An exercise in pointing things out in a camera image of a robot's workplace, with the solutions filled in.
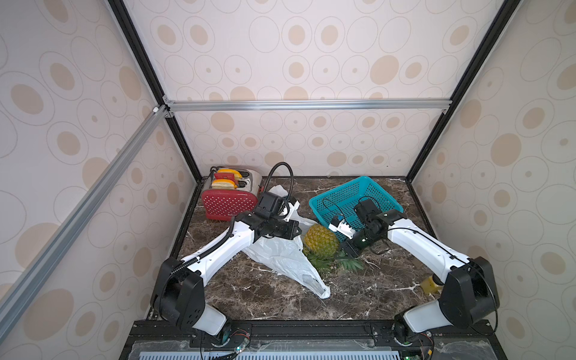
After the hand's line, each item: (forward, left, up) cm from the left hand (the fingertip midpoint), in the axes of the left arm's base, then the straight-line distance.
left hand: (305, 231), depth 79 cm
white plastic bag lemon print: (-5, +6, -10) cm, 13 cm away
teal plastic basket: (+24, -16, -16) cm, 33 cm away
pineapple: (-5, -5, -3) cm, 8 cm away
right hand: (-6, -12, -7) cm, 15 cm away
